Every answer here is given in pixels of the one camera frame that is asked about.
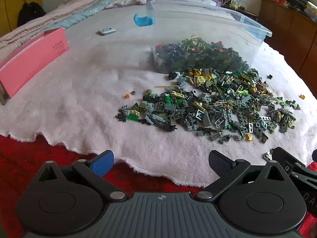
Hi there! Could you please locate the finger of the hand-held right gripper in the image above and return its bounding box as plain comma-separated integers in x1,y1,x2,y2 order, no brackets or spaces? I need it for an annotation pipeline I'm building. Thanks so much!
271,147,307,172
291,170,317,190

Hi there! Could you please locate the wooden cabinet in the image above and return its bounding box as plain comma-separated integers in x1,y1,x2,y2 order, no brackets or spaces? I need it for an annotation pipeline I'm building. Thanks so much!
258,0,317,80

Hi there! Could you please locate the light blue quilt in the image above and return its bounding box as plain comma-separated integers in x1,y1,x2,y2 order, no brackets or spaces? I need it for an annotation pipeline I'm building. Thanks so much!
43,0,117,30

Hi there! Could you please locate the pink cardboard box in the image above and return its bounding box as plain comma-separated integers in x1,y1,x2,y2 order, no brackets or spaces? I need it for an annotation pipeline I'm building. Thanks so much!
0,27,68,105

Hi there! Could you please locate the clear plastic storage bin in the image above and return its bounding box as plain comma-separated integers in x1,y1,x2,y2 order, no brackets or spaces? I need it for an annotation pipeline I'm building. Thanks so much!
146,0,273,75

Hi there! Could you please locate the black bag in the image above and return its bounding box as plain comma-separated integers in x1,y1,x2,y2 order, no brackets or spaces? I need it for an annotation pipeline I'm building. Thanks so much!
17,2,46,27

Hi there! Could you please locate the small grey white device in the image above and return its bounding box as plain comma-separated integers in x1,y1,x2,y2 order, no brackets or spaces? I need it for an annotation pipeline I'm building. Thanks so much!
98,26,116,36

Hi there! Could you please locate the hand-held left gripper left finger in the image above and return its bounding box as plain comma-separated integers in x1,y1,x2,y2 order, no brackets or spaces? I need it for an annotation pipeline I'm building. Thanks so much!
37,150,127,202

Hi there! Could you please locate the pink quilt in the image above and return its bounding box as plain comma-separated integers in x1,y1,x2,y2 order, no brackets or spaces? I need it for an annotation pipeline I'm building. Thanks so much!
0,0,112,52

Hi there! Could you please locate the pile of toy bricks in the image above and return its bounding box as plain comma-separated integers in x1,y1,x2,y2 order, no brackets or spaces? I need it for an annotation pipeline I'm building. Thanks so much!
115,33,301,144

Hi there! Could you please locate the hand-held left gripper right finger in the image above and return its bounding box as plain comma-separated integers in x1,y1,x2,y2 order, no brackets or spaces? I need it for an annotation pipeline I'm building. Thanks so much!
195,150,291,202

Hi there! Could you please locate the yellow wardrobe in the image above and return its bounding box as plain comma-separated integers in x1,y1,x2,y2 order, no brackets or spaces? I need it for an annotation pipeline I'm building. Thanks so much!
0,0,41,31

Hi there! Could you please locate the white fluffy blanket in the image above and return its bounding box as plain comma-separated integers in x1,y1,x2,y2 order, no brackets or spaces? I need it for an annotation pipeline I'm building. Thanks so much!
0,4,317,187

